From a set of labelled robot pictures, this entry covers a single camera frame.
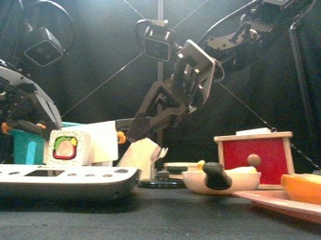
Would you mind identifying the white toy sushi roll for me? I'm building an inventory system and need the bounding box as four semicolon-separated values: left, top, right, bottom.
62;120;120;167

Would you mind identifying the toy sushi roll slice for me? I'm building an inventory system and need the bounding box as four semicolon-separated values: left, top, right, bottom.
44;128;94;167

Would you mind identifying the teal box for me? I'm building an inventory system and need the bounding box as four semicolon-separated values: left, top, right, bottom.
9;121;86;166

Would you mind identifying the thin diagonal brace rod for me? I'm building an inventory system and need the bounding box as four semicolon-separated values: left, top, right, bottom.
62;52;146;117
215;82;321;172

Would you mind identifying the small yellow toy piece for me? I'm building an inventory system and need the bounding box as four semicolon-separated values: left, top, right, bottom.
195;159;207;172

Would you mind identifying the black round stand base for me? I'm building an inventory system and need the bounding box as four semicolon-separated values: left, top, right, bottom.
137;177;189;189

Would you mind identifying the grey white flat device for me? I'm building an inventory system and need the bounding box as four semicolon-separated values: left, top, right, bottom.
0;163;142;201

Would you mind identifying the white block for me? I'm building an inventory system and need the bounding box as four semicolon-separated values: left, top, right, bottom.
234;127;273;136

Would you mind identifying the red wooden drawer box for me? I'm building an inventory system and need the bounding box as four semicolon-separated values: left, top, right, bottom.
213;130;296;190

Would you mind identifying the black toy piece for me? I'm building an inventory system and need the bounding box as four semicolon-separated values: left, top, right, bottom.
202;161;233;191

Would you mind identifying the white bowl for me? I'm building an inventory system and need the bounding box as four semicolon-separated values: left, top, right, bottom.
182;169;264;197

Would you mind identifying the pink tray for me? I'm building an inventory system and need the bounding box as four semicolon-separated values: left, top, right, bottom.
231;188;321;225

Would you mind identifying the orange toy fruit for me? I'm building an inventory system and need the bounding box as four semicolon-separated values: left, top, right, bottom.
280;172;321;206

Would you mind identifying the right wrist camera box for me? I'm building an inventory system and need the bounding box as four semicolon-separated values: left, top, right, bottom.
134;18;179;63

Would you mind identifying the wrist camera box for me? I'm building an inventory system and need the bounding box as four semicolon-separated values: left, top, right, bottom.
134;18;179;63
23;27;67;68

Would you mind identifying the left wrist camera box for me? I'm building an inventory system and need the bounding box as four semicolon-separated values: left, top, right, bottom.
23;27;67;68

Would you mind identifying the vertical metal frame pole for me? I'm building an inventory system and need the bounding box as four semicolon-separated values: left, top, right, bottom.
155;0;166;180

